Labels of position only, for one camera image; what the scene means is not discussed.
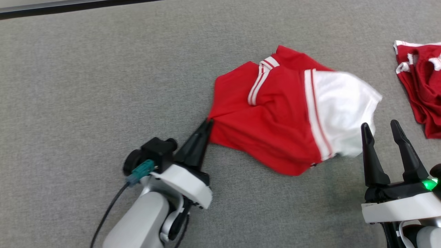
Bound red shorts with white trim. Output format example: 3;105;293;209
393;40;441;139

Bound grey partition base rail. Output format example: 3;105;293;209
0;0;162;20

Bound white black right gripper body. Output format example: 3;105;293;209
361;178;441;224

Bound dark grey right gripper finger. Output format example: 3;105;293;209
390;120;430;184
360;123;391;188

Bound teal camera cable connector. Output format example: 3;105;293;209
126;159;155;186

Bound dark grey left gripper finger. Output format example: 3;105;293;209
174;118;208;163
187;119;214;171

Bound red and white shirt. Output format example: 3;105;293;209
208;45;383;176

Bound thin black camera cable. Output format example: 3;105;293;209
90;182;132;248

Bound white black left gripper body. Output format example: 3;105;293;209
151;156;213;210

